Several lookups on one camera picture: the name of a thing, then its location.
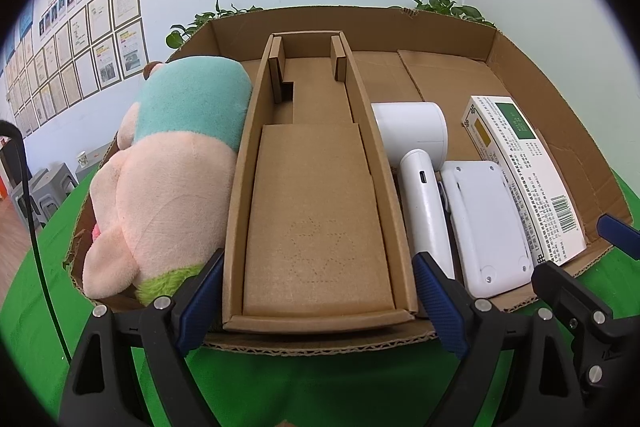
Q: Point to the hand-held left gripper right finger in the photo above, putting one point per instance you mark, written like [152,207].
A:
[442,302]

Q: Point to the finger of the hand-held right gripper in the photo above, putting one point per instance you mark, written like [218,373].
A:
[617,229]
[570,292]

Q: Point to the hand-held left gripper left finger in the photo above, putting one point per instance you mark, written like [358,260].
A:
[200,297]

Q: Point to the white plastic device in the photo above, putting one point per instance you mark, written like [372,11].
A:
[485,217]

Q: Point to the pink pig plush toy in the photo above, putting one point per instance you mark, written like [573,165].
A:
[165,187]

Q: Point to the white and green medicine box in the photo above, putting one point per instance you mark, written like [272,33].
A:
[520,157]

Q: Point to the long brown cardboard box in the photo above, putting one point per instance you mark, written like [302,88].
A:
[310,217]

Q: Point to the white hair dryer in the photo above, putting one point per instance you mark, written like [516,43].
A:
[410,127]

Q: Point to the large cardboard box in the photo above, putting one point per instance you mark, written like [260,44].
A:
[450,72]

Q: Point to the green tablecloth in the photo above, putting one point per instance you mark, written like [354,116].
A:
[50,307]

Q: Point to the white paper cup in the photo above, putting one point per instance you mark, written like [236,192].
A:
[82,159]

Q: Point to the bushy potted green plant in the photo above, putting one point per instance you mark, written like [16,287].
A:
[182,34]

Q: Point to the small potted green plant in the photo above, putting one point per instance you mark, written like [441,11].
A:
[440,4]

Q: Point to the group of framed wall certificates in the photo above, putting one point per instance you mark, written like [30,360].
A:
[95,47]

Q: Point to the blue wall poster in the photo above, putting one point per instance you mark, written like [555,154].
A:
[26,24]

